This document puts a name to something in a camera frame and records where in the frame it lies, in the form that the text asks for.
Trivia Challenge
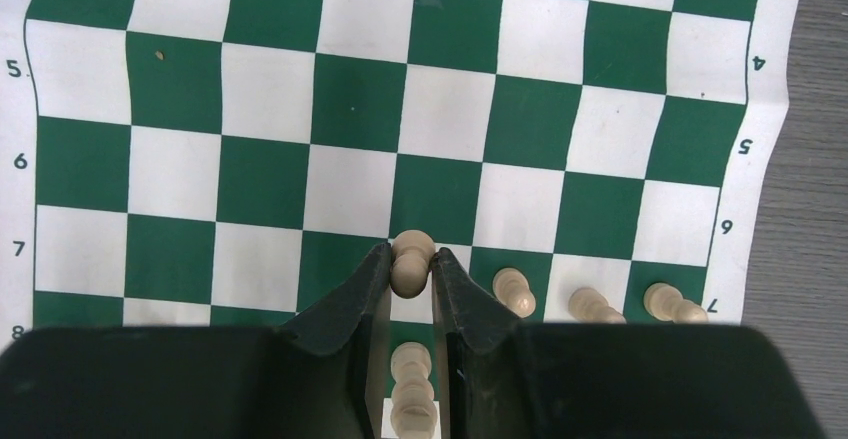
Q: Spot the light wooden pawn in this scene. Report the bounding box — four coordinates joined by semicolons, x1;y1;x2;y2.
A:
493;267;536;318
643;282;708;323
390;230;436;299
568;287;626;324

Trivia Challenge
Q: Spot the green white chess board mat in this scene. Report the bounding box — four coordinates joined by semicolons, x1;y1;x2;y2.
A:
0;0;810;439

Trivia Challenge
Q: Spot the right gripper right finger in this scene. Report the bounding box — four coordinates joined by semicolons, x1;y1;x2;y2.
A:
431;248;825;438

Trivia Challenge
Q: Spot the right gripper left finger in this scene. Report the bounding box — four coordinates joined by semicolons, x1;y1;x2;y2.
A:
1;243;392;438

